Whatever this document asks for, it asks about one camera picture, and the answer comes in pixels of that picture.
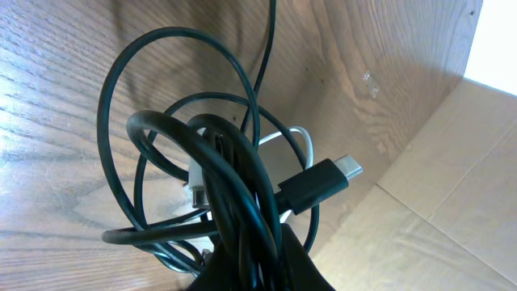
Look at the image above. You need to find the white cable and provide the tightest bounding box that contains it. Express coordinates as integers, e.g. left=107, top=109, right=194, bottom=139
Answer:
left=187, top=125, right=315, bottom=224

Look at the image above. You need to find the black cable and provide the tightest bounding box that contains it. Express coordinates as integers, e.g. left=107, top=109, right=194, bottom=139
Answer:
left=95, top=0, right=364, bottom=291

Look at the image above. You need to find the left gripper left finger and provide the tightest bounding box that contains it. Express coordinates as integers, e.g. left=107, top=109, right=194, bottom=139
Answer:
left=187, top=243, right=242, bottom=291

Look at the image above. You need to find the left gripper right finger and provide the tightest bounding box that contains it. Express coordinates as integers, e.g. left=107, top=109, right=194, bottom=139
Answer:
left=281, top=223, right=334, bottom=291

